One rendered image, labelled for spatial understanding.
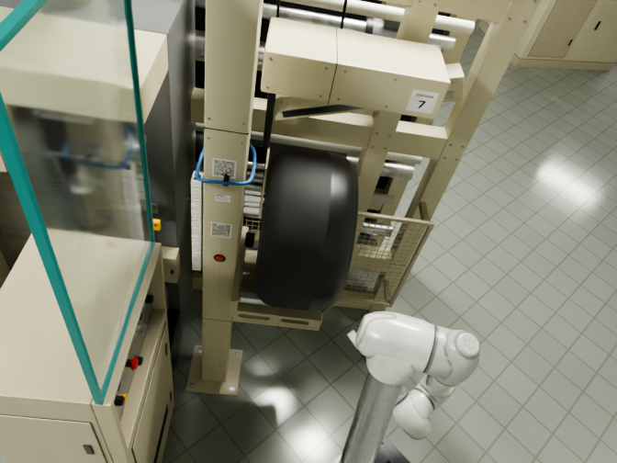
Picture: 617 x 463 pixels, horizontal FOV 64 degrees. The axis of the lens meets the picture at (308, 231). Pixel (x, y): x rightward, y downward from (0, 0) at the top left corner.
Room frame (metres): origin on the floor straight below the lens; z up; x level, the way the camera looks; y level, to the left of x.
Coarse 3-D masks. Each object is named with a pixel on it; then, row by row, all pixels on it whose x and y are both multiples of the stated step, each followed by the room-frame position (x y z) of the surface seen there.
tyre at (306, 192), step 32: (288, 160) 1.30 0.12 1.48; (320, 160) 1.34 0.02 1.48; (288, 192) 1.16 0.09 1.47; (320, 192) 1.19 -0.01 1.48; (352, 192) 1.24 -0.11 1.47; (288, 224) 1.08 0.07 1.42; (320, 224) 1.10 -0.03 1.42; (352, 224) 1.15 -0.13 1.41; (288, 256) 1.01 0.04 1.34; (320, 256) 1.04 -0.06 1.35; (256, 288) 1.01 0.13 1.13; (288, 288) 0.98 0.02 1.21; (320, 288) 1.00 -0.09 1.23
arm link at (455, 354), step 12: (444, 336) 0.75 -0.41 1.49; (456, 336) 0.74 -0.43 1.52; (468, 336) 0.74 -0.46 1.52; (432, 348) 0.71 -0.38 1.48; (444, 348) 0.71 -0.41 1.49; (456, 348) 0.71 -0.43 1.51; (468, 348) 0.71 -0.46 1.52; (432, 360) 0.69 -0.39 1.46; (444, 360) 0.69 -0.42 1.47; (456, 360) 0.69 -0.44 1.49; (468, 360) 0.69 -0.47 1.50; (432, 372) 0.68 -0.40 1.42; (444, 372) 0.68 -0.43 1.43; (456, 372) 0.68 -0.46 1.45; (468, 372) 0.68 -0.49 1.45; (444, 384) 0.70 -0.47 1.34; (456, 384) 0.70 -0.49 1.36
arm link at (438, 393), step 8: (424, 376) 0.95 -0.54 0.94; (432, 376) 0.72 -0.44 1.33; (424, 384) 0.91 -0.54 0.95; (432, 384) 0.73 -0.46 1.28; (440, 384) 0.71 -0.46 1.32; (424, 392) 0.88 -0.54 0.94; (432, 392) 0.88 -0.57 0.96; (440, 392) 0.88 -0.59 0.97; (448, 392) 0.88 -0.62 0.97; (432, 400) 0.86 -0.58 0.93; (440, 400) 0.86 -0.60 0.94
